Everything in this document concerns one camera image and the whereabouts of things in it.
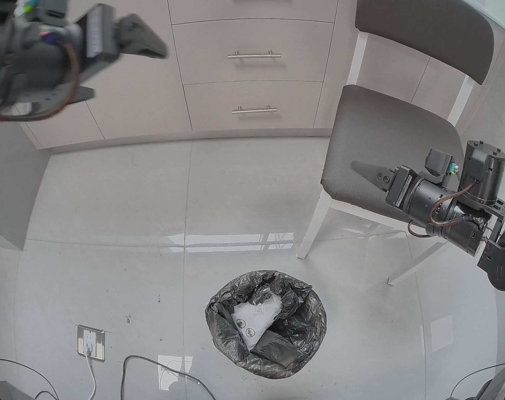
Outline black cable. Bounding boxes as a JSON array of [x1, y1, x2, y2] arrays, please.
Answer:
[[120, 354, 217, 400]]

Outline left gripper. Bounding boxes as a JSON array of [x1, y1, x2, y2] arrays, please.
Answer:
[[6, 3, 121, 99]]

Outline grey padded white chair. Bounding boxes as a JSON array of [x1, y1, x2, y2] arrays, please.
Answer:
[[296, 0, 496, 286]]

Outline white power cable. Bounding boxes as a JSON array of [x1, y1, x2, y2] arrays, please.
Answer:
[[82, 342, 98, 400]]

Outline beige cabinet with drawers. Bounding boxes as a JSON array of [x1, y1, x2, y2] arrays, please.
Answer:
[[0, 0, 505, 251]]

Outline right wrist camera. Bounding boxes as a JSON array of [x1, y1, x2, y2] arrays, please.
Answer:
[[421, 148, 459, 186]]

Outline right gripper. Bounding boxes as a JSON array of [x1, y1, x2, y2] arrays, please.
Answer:
[[385, 165, 488, 258]]

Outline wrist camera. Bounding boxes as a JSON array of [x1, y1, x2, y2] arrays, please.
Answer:
[[421, 148, 459, 186], [25, 0, 69, 26]]

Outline clear printed wrapper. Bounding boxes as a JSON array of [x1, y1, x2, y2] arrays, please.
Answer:
[[231, 294, 283, 347]]

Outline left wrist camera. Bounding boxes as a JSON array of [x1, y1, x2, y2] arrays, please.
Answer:
[[25, 0, 69, 26]]

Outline black plastic bag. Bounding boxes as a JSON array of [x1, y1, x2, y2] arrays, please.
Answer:
[[205, 270, 328, 379]]

